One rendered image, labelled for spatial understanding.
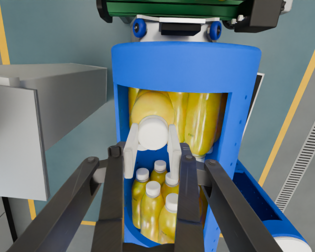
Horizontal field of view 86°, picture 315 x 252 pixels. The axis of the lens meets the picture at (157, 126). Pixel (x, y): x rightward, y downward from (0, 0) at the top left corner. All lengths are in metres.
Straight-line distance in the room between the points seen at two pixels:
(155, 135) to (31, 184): 0.57
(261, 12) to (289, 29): 1.27
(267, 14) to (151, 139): 0.44
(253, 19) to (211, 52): 0.29
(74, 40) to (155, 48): 1.39
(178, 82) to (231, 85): 0.08
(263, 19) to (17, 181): 0.85
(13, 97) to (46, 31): 1.16
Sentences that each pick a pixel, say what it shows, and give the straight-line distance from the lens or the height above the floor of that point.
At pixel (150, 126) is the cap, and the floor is 1.28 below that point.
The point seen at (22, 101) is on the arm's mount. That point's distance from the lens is 0.59.
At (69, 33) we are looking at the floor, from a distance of 1.63.
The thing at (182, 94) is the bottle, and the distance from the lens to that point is 0.38.
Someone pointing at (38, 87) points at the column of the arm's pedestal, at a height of 0.87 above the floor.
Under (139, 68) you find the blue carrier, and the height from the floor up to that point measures 1.21.
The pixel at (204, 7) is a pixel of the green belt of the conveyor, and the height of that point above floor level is 0.90.
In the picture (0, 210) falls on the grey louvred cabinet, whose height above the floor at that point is 0.14.
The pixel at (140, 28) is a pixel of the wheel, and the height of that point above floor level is 0.98.
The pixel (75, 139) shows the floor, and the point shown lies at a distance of 1.81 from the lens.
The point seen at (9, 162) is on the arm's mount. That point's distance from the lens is 0.71.
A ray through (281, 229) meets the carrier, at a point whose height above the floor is 1.00.
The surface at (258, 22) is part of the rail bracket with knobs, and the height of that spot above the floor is 1.00.
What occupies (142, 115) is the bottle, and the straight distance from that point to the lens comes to 0.23.
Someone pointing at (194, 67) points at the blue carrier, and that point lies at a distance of 0.24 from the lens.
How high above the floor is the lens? 1.47
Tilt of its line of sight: 69 degrees down
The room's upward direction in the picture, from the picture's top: 180 degrees clockwise
